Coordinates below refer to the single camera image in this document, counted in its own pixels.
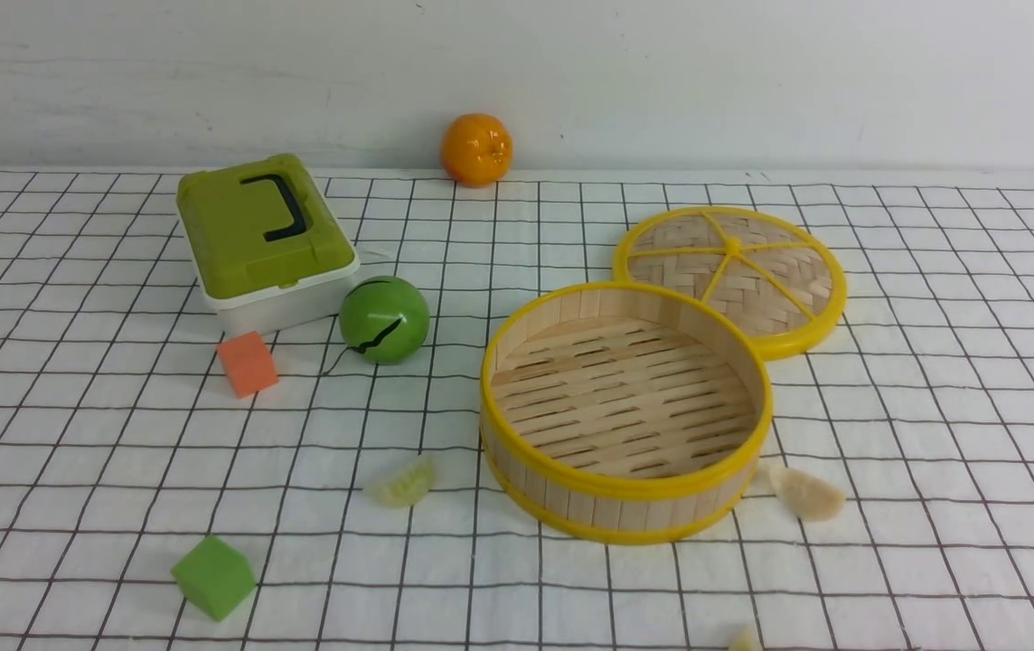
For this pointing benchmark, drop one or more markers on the pale green dumpling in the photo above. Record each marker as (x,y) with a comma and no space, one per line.
(405,486)

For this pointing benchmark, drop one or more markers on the cream white dumpling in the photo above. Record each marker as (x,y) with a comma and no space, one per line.
(808,497)

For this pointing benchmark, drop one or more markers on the bamboo steamer tray yellow rim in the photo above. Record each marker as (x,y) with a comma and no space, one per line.
(623,413)

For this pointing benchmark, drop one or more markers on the woven bamboo steamer lid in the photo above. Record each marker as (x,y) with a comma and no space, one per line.
(779,285)

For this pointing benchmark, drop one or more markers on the green ball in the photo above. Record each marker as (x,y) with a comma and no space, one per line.
(384,319)

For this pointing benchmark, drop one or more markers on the orange fruit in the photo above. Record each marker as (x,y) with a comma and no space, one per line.
(476,150)

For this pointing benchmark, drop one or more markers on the green lidded white box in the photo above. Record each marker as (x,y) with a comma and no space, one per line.
(268,252)

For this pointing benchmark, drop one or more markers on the orange foam cube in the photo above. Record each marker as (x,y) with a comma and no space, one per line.
(248,364)

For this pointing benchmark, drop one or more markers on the green foam cube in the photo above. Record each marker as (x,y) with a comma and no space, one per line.
(214,577)

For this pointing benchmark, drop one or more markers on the white checkered tablecloth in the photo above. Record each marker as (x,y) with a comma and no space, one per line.
(122,446)

